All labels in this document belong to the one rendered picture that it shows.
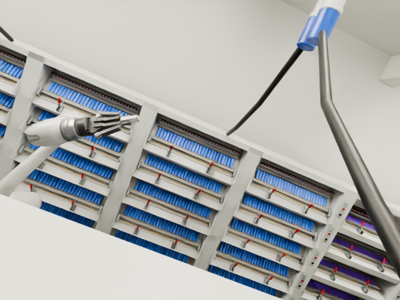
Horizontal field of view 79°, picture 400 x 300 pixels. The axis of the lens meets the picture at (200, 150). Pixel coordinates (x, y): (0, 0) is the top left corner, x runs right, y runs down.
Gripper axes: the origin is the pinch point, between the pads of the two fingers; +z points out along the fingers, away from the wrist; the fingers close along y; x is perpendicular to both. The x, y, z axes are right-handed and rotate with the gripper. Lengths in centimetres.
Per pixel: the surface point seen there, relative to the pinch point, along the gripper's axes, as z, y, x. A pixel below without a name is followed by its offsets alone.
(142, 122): -9, 28, 43
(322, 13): 69, 8, -26
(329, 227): 99, -40, 101
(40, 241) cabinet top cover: 19, -54, -62
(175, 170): 4, 4, 68
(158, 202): -10, -13, 76
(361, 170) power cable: 52, -46, -42
